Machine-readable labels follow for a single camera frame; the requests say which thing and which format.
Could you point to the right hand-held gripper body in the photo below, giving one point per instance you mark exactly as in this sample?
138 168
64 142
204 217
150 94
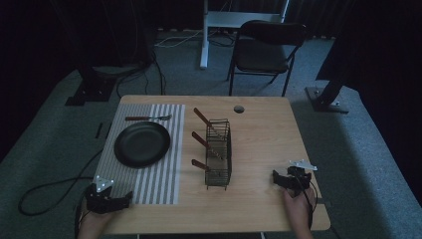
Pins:
298 181

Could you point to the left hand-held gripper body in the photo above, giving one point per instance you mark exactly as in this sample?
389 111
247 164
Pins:
99 200

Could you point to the person's left hand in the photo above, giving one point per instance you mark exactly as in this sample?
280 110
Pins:
93 225

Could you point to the person's right hand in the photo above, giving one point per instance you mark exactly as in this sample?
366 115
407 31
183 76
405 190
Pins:
298 209

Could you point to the grey striped placemat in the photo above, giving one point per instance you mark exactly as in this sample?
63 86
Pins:
156 186

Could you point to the black round plate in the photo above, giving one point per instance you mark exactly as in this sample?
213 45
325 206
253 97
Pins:
142 144

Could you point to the black floor tape strip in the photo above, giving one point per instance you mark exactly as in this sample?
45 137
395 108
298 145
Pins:
108 130
99 130

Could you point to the dark stand with bolted base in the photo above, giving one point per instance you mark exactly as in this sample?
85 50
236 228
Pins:
326 99

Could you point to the black folding chair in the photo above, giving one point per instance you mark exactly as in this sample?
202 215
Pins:
262 54

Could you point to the black stand with base plate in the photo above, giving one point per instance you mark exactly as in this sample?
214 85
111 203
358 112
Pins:
91 91

